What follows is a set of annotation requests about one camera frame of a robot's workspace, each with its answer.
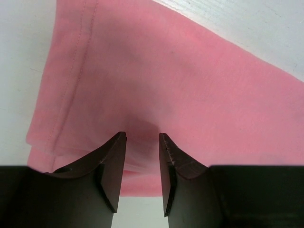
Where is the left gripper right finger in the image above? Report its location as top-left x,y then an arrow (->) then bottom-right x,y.
159,133 -> 224,228

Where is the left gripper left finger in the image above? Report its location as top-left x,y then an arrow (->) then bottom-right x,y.
14,132 -> 126,228

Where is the light pink polo shirt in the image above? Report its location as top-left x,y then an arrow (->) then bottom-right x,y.
26,0 -> 304,197

